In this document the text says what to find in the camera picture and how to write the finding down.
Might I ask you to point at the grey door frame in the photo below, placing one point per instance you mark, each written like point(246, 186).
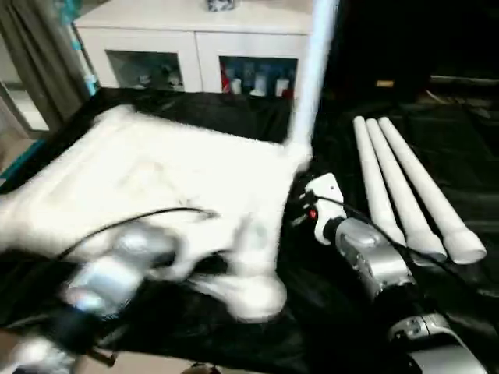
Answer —
point(19, 105)

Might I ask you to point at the black cabinet gold label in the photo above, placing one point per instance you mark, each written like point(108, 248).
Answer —
point(382, 43)

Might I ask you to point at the grey curtain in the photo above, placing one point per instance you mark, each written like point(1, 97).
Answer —
point(43, 58)

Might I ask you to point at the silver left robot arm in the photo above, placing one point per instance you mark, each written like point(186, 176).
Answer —
point(101, 272)

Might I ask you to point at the dark robot body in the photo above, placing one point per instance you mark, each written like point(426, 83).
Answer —
point(200, 369)

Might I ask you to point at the white plastic table leg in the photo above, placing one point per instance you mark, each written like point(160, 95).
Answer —
point(429, 187)
point(312, 78)
point(376, 183)
point(401, 187)

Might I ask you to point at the white glass-door cabinet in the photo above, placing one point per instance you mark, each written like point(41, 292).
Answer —
point(195, 46)

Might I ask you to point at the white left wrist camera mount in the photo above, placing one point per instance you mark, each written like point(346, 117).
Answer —
point(195, 253)

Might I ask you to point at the black mat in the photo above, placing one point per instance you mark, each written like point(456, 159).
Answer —
point(331, 311)

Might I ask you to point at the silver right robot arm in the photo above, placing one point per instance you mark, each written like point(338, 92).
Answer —
point(374, 257)

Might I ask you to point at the dark grey bundle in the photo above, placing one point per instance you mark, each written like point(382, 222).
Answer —
point(221, 4)

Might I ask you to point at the white plastic table top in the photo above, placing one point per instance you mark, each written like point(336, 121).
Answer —
point(156, 187)

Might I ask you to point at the black metal stand leg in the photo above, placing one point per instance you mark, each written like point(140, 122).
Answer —
point(103, 354)

